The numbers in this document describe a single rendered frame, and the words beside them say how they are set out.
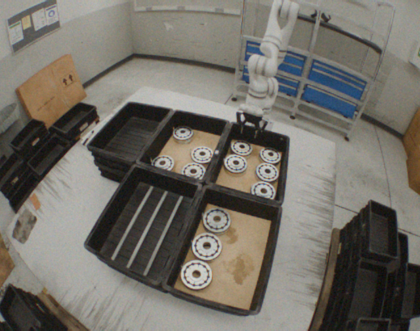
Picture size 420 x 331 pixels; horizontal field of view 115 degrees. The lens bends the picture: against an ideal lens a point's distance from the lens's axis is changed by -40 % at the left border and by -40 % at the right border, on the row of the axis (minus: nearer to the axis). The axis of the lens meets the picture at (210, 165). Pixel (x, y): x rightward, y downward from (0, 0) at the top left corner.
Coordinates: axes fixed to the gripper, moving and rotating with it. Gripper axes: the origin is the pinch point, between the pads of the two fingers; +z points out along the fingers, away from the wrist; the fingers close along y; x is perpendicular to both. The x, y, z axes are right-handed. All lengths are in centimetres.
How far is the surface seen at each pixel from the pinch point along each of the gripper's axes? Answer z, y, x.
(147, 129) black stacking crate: 16, 53, 3
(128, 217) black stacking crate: 15, 30, 51
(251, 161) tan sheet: 14.7, -4.6, 1.8
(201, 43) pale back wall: 55, 149, -264
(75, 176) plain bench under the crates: 29, 81, 43
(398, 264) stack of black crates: 68, -156, -2
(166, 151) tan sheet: 15.3, 34.3, 13.7
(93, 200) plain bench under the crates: 29, 59, 49
